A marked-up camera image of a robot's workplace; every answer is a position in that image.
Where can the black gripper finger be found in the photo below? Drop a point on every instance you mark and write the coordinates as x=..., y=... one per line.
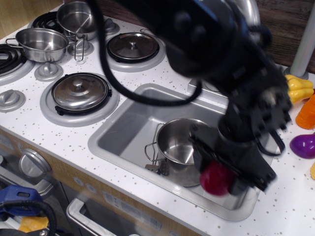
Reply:
x=239, y=186
x=200, y=157

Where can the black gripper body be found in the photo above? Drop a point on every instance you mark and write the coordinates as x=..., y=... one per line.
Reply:
x=244, y=159

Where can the red toy sweet potato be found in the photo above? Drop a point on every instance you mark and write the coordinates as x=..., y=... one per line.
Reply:
x=217, y=179

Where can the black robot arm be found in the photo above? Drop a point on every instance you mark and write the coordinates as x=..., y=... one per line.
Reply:
x=209, y=40

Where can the steel pot in sink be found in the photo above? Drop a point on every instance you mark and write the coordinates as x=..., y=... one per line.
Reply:
x=172, y=150

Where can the grey toy sink basin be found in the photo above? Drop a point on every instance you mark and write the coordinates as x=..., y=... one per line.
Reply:
x=122, y=138

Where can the purple toy eggplant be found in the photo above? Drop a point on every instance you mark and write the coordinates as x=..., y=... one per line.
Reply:
x=304, y=146

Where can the yellow toy corn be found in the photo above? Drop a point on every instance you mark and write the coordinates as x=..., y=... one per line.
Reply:
x=312, y=171

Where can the orange toy carrot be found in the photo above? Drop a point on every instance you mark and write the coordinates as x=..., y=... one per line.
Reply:
x=306, y=117

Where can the yellow toy bell pepper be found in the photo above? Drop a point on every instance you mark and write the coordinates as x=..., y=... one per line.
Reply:
x=299, y=89

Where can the grey metal pole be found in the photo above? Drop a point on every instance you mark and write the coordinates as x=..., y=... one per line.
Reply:
x=304, y=51

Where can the steel lid back burner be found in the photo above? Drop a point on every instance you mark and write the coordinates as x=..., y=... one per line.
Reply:
x=132, y=47

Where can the steel lid burner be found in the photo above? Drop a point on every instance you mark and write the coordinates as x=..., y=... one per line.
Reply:
x=80, y=93
x=132, y=47

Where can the steel lid front burner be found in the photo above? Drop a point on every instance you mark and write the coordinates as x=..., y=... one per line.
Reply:
x=80, y=93

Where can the grey stove knob back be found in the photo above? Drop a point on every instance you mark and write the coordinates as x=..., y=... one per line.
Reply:
x=111, y=27

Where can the grey stove knob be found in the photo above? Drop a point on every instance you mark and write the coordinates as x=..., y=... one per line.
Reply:
x=48, y=72
x=111, y=27
x=11, y=100

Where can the grey oven dial knob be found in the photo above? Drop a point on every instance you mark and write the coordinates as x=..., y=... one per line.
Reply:
x=32, y=164

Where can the grey stove knob middle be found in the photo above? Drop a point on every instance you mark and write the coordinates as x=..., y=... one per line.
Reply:
x=48, y=72

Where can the yellow tape piece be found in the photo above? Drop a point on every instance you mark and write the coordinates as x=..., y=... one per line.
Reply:
x=33, y=223

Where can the blue clamp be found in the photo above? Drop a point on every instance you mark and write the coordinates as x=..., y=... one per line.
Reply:
x=14, y=193

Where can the shallow steel bowl pan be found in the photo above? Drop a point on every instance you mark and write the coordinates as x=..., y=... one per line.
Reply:
x=40, y=45

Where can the grey stove knob front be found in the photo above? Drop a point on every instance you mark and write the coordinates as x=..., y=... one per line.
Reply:
x=11, y=100

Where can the black coil burner back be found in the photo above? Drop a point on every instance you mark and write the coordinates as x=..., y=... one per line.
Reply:
x=47, y=21

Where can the black coil burner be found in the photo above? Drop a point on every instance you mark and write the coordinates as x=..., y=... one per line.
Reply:
x=10, y=58
x=47, y=21

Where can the black coil burner left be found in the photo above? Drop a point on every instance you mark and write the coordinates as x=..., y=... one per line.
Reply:
x=10, y=58

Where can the silver oven door handle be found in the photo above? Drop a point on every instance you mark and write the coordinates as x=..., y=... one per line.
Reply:
x=94, y=220

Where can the steel saucepan with wire handle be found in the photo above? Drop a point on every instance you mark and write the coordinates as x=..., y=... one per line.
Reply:
x=78, y=24

